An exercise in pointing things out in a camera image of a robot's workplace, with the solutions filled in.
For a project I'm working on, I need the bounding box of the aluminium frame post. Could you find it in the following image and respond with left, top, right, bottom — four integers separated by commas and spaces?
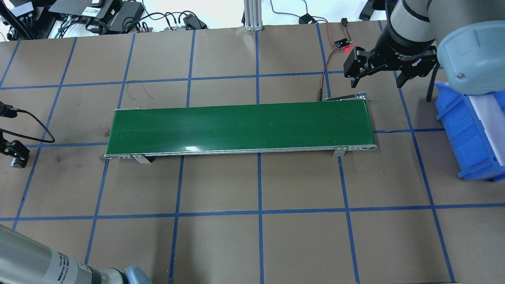
243, 0, 264, 31

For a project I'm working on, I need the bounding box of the silver robot arm near capacitor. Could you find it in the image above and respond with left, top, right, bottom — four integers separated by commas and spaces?
1, 138, 152, 284

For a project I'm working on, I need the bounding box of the blue plastic bin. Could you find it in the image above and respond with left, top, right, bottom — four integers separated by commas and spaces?
434, 81, 505, 181

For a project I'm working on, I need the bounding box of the silver robot arm near bin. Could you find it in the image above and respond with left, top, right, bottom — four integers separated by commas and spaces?
343, 0, 505, 95

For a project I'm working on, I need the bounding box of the black gripper near bin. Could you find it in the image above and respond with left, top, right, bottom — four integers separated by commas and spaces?
343, 34, 436, 88

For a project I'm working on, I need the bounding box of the white foam bin liner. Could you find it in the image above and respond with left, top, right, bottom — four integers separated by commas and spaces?
469, 90, 505, 166

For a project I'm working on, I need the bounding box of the green conveyor belt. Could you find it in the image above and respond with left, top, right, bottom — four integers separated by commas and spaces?
104, 99, 378, 163

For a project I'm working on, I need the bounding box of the red black sensor wire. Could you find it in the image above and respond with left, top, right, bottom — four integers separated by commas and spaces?
316, 18, 350, 102

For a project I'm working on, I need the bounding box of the small sensor board red LED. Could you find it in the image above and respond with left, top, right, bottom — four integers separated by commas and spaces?
334, 38, 352, 50

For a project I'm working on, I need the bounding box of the black power adapter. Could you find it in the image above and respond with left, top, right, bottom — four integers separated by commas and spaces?
108, 1, 145, 34

